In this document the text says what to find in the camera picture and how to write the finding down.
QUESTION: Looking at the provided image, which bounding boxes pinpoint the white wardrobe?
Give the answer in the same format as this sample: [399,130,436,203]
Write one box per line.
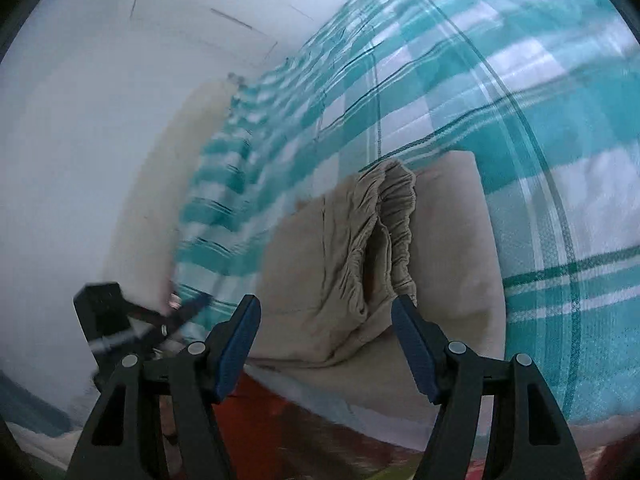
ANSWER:
[0,0,386,401]

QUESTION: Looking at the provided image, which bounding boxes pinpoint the teal plaid bed cover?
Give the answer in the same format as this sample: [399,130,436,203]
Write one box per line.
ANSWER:
[172,0,640,426]

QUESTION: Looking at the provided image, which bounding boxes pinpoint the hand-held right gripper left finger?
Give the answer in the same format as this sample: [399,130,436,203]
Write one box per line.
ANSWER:
[65,294,262,480]

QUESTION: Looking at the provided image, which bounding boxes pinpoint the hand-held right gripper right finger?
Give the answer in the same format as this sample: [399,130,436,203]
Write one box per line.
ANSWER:
[391,296,586,480]

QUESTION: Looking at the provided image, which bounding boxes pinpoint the red cloth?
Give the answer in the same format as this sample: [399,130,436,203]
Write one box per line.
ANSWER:
[210,374,436,480]

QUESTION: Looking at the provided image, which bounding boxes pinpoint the beige pants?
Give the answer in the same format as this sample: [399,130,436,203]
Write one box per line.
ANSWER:
[245,150,507,411]

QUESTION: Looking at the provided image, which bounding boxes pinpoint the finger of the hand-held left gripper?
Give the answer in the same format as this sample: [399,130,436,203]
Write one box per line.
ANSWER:
[122,291,213,335]
[90,325,171,357]

